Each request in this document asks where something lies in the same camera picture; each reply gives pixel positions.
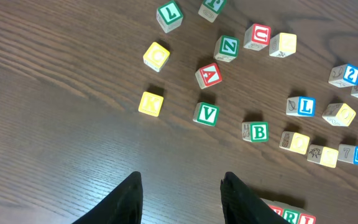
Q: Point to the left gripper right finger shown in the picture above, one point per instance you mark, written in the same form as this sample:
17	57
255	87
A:
242	206

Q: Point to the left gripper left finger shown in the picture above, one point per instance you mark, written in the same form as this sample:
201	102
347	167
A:
123	205

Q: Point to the red U block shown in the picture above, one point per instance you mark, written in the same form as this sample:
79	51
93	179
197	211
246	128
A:
276	208

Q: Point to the green R block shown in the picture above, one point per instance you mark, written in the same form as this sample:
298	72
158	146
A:
290	213

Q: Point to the red I block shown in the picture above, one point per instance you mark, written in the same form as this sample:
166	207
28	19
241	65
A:
306	218

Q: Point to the green B block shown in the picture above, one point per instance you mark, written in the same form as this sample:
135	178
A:
255	131

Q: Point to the yellow O block lower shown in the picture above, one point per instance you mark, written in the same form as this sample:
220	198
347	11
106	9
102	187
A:
294	142

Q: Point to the yellow o block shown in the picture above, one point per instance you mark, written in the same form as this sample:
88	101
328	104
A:
294	142
339	114

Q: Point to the yellow S block lower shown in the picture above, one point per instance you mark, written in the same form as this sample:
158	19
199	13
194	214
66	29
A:
322	155

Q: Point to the yellow s block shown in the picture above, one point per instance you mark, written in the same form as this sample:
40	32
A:
282	45
322	155

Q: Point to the green V block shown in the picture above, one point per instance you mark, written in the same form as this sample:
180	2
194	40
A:
206	114

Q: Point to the yellow K block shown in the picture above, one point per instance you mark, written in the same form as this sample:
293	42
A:
150	104

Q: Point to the blue L block middle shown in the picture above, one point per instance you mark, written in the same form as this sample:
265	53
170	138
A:
301	106

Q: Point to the blue T block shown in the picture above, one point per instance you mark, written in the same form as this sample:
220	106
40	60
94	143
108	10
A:
348	153

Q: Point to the red A block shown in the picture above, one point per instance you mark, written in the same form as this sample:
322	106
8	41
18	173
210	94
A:
208	75

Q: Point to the yellow O block upper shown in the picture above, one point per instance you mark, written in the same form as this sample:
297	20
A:
339	114

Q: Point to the yellow block left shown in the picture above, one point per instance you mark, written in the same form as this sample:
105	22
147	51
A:
156	56

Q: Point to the green Z block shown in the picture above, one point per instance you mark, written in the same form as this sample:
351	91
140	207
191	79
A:
226	48

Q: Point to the blue 2 block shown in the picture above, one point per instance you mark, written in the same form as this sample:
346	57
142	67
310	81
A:
344	76

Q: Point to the yellow S block upper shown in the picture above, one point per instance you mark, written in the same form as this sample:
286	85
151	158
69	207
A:
282	45

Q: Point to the red C block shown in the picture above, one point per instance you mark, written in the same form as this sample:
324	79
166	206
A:
257	37

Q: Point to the green L block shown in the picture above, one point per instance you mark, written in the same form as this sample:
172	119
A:
169	16

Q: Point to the green J block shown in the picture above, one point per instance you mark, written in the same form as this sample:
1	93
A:
210	9

